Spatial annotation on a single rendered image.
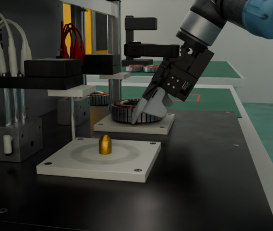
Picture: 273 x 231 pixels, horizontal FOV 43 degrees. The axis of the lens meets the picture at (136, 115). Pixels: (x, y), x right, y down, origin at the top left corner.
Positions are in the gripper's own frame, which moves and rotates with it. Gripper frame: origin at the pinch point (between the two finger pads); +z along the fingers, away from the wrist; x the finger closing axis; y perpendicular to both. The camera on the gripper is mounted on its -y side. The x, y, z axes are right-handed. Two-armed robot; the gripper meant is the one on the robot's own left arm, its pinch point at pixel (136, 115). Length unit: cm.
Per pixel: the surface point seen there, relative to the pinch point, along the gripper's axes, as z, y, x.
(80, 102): 3.4, -11.6, -2.6
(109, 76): -5.1, -8.6, -3.2
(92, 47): 50, -109, 326
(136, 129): 0.2, 2.0, -7.7
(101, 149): 0.2, -0.1, -25.3
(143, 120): -1.4, 2.1, -5.3
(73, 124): 1.9, -7.1, -18.8
